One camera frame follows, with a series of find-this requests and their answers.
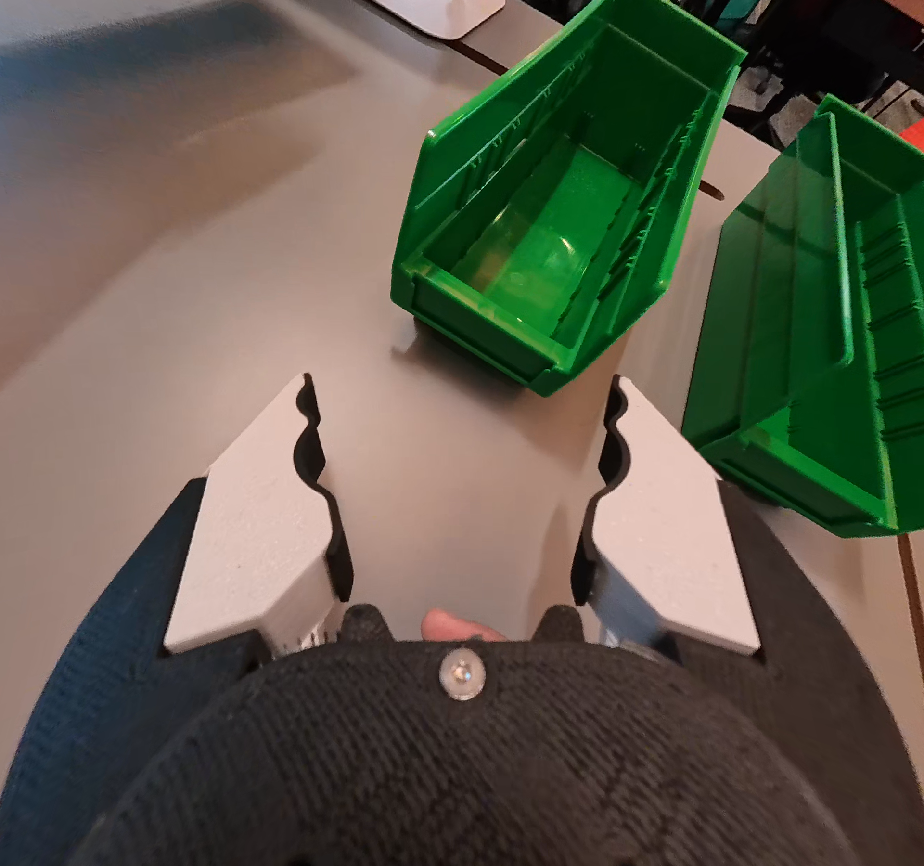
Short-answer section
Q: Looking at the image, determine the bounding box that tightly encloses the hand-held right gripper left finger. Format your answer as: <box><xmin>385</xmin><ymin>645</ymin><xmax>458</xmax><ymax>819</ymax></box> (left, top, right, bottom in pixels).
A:
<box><xmin>164</xmin><ymin>374</ymin><xmax>355</xmax><ymax>655</ymax></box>

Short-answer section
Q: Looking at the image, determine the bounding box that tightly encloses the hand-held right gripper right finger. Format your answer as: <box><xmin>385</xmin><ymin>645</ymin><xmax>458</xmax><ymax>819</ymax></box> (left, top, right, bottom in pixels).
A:
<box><xmin>571</xmin><ymin>377</ymin><xmax>762</xmax><ymax>658</ymax></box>

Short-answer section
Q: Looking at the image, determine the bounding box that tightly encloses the green plastic bin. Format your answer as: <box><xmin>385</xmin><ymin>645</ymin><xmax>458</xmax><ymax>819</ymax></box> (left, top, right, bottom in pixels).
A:
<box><xmin>682</xmin><ymin>94</ymin><xmax>924</xmax><ymax>539</ymax></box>
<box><xmin>390</xmin><ymin>0</ymin><xmax>749</xmax><ymax>399</ymax></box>

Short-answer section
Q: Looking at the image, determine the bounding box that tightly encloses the person's right hand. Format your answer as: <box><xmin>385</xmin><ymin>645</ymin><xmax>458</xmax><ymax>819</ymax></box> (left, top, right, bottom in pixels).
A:
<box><xmin>422</xmin><ymin>608</ymin><xmax>509</xmax><ymax>646</ymax></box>

